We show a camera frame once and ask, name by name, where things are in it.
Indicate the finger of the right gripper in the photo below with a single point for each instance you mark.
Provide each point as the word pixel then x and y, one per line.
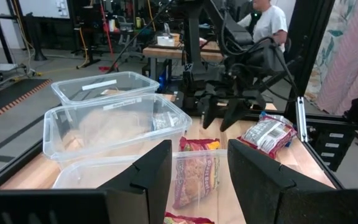
pixel 233 113
pixel 210 112

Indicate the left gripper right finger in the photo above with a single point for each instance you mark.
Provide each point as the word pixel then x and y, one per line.
pixel 291 205

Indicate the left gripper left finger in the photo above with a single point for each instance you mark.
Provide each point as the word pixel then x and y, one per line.
pixel 73 208

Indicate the red Maruchan noodle packet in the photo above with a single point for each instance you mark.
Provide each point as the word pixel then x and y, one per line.
pixel 267 133
pixel 185 220
pixel 194 174

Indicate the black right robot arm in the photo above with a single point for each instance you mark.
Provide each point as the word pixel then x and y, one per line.
pixel 238 31

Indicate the clear plastic storage bin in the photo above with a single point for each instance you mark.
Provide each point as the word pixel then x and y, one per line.
pixel 135 84
pixel 104 171
pixel 104 130

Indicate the black box with white labels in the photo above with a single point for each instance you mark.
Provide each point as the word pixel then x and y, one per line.
pixel 322 155

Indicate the silver aluminium bar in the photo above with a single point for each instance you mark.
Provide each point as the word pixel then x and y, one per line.
pixel 301 121

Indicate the wooden workbench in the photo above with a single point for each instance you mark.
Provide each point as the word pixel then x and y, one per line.
pixel 166 53

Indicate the person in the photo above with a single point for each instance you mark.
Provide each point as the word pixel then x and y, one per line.
pixel 269 25

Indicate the teal leaf print curtain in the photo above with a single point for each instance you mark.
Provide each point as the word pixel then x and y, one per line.
pixel 331 40

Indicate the grey office chair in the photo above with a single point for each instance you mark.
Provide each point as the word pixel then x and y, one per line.
pixel 124 26

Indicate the pink cloth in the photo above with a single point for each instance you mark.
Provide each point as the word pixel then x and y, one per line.
pixel 353 62

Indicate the black floor mat orange edge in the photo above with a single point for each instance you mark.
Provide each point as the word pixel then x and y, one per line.
pixel 8 96

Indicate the red pole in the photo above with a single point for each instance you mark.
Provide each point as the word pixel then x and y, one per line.
pixel 106 28

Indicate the white floor box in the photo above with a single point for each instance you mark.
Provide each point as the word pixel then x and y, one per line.
pixel 3 67

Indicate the whiteboard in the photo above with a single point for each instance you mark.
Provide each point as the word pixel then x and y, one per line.
pixel 42 7

